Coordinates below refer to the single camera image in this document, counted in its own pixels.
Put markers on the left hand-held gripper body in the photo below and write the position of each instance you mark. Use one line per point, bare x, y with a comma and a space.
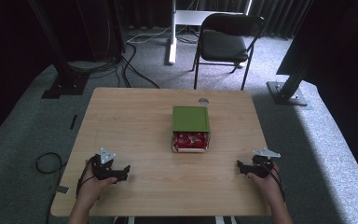
104, 169

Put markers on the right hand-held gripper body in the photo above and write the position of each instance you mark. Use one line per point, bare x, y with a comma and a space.
262, 166

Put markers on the white drawer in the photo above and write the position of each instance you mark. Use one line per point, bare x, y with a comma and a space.
190, 150

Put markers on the pile of red sachets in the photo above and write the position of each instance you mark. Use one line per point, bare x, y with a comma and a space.
189, 140

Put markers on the green drawer box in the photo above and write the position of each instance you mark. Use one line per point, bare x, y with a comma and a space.
190, 118

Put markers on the person's right hand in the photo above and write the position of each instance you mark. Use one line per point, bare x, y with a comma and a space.
268, 186

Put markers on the person's left hand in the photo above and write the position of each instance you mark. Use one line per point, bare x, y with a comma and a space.
90, 189

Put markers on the white table leg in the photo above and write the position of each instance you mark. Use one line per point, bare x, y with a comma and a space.
220, 220
130, 220

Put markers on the grey tape piece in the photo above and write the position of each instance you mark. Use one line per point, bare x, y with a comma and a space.
62, 189

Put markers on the black tape strip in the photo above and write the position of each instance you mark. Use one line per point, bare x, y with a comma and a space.
73, 122

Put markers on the grey round table grommet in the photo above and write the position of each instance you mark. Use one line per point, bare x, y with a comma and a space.
203, 100

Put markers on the black stand base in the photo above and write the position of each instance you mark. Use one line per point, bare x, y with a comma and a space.
289, 90

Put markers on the black metal stand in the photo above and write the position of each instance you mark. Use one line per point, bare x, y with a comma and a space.
63, 74

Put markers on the black folding chair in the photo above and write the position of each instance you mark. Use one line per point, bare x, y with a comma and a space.
223, 45

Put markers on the dark curtain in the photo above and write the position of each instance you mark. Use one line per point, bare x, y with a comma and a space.
279, 15

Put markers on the white desk frame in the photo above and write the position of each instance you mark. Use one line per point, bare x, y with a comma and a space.
174, 34

